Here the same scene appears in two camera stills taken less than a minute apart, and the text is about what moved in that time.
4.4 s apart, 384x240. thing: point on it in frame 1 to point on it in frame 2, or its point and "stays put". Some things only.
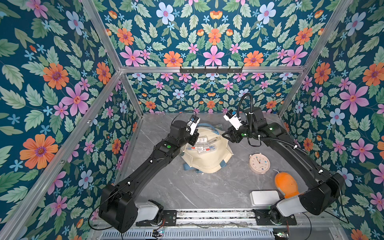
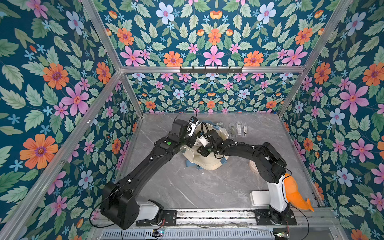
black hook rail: (211, 70) stays put
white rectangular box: (259, 198) stays put
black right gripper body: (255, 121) to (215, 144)
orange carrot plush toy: (285, 182) stays put
